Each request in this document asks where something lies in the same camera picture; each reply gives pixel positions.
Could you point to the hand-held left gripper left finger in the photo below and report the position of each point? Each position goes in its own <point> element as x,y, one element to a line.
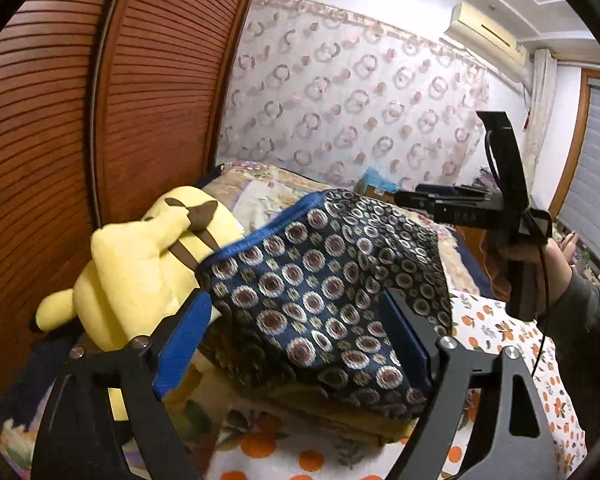
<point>185,340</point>

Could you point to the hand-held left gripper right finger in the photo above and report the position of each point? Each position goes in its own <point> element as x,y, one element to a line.
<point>405,340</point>

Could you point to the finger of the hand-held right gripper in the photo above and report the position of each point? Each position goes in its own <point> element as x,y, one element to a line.
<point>417,199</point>
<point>452,190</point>

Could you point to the dark patterned satin shirt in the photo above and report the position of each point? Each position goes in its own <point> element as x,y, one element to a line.
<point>320,285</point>

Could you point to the person's right forearm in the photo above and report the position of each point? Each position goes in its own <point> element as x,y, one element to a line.
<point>590,335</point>

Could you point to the person's right hand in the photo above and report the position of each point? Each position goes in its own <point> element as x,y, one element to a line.
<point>555,270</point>

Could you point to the yellow plush toy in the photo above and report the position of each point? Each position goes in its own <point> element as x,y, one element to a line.
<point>130,270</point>

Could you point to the brown patterned blanket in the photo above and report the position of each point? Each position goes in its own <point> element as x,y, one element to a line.
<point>340,420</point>

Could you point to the cream window curtain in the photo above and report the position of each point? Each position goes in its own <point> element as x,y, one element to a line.
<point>542,110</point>

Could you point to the white air conditioner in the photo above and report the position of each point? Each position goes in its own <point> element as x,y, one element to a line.
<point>485,30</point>

